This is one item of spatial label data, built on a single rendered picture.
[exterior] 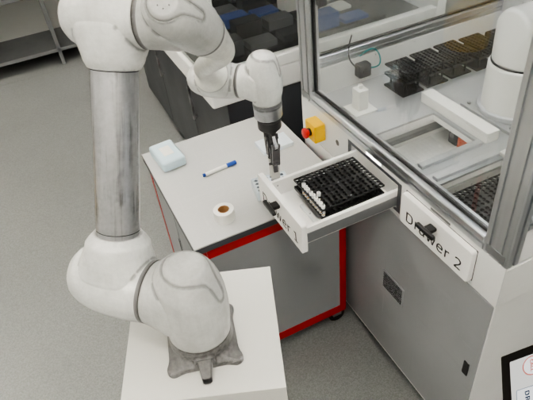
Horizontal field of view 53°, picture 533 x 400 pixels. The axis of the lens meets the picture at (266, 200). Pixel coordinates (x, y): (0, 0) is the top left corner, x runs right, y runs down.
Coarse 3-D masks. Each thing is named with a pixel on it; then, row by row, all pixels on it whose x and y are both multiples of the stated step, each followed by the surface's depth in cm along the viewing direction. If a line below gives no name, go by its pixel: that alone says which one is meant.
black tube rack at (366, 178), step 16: (352, 160) 175; (304, 176) 171; (320, 176) 171; (336, 176) 170; (352, 176) 169; (368, 176) 168; (320, 192) 165; (336, 192) 169; (352, 192) 164; (368, 192) 163; (384, 192) 166; (336, 208) 163
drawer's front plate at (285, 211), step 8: (264, 176) 169; (264, 184) 167; (272, 184) 165; (264, 192) 170; (272, 192) 163; (272, 200) 166; (280, 200) 159; (280, 208) 161; (288, 208) 156; (288, 216) 157; (296, 216) 153; (280, 224) 167; (288, 224) 159; (296, 224) 153; (304, 224) 150; (288, 232) 162; (296, 232) 155; (304, 232) 151; (304, 240) 153; (304, 248) 155
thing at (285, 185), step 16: (336, 160) 178; (368, 160) 176; (288, 176) 173; (384, 176) 170; (288, 192) 176; (352, 208) 159; (368, 208) 161; (384, 208) 164; (320, 224) 156; (336, 224) 158; (352, 224) 162
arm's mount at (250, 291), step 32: (256, 288) 147; (256, 320) 139; (128, 352) 133; (160, 352) 133; (256, 352) 131; (128, 384) 127; (160, 384) 126; (192, 384) 126; (224, 384) 125; (256, 384) 125
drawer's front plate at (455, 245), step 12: (408, 192) 156; (408, 204) 156; (420, 204) 152; (408, 216) 158; (420, 216) 152; (432, 216) 148; (408, 228) 160; (444, 228) 144; (432, 240) 151; (444, 240) 145; (456, 240) 140; (456, 252) 142; (468, 252) 137; (468, 264) 139; (468, 276) 142
